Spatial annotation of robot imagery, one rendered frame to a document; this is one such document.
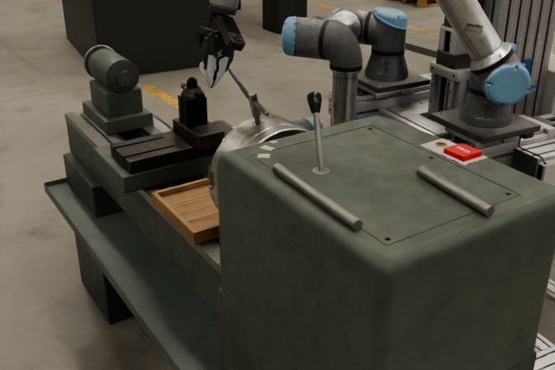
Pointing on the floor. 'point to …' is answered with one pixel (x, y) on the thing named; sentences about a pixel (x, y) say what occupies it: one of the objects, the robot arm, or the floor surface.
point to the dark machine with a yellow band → (138, 5)
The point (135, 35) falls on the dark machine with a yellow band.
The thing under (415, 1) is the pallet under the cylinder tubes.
